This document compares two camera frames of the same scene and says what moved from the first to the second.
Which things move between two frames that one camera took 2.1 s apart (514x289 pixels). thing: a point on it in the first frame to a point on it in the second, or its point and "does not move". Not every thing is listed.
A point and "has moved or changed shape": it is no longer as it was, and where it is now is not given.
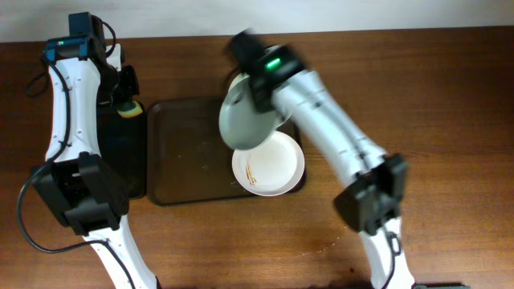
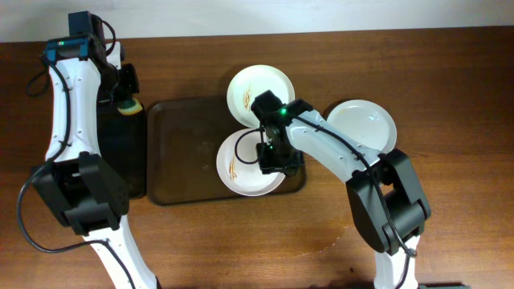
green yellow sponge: [130, 109] does not move
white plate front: [271, 168] has moved or changed shape
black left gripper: [121, 93] does not move
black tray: [122, 140] does not move
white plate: [242, 126] to [366, 122]
